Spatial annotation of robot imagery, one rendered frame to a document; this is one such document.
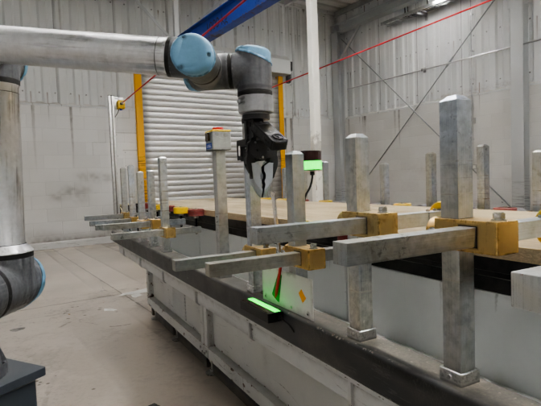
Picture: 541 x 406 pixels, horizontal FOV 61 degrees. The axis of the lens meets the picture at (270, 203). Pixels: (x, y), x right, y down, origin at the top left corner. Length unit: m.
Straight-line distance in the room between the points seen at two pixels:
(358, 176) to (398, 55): 9.64
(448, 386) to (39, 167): 8.11
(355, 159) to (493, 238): 0.34
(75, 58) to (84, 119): 7.63
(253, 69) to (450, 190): 0.60
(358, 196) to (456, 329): 0.32
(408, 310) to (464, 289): 0.42
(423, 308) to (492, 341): 0.18
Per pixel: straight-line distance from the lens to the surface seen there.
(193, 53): 1.07
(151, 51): 1.10
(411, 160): 10.05
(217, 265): 1.05
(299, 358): 1.31
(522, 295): 0.44
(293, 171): 1.17
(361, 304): 1.00
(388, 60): 10.74
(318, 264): 1.14
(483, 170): 2.12
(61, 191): 8.64
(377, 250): 0.62
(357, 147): 0.97
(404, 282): 1.21
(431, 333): 1.18
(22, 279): 1.40
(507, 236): 0.76
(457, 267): 0.80
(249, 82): 1.18
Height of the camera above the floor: 1.05
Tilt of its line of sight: 3 degrees down
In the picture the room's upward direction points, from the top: 2 degrees counter-clockwise
